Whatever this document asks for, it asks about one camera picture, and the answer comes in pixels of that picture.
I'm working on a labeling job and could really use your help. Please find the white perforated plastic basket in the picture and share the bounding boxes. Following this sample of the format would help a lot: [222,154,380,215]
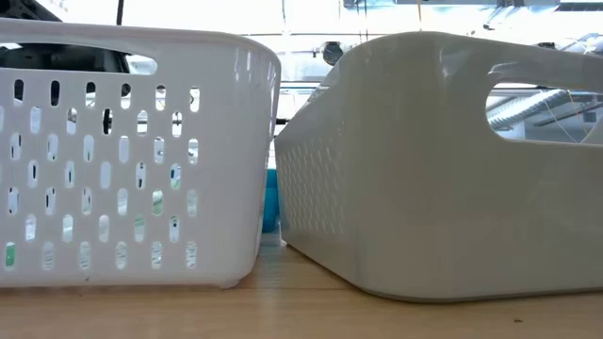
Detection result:
[0,17,283,289]

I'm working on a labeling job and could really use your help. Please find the grey plastic basket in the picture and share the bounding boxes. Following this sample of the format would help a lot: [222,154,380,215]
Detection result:
[274,30,603,302]

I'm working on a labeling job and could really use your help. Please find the teal plastic basket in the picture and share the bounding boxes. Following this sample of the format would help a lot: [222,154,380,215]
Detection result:
[262,168,281,234]

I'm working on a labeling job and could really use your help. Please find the round black fixture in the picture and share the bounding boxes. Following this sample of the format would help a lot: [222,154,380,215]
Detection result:
[322,40,348,66]

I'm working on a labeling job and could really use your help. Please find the silver ventilation duct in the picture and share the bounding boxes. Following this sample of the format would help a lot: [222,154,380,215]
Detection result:
[487,88,603,142]

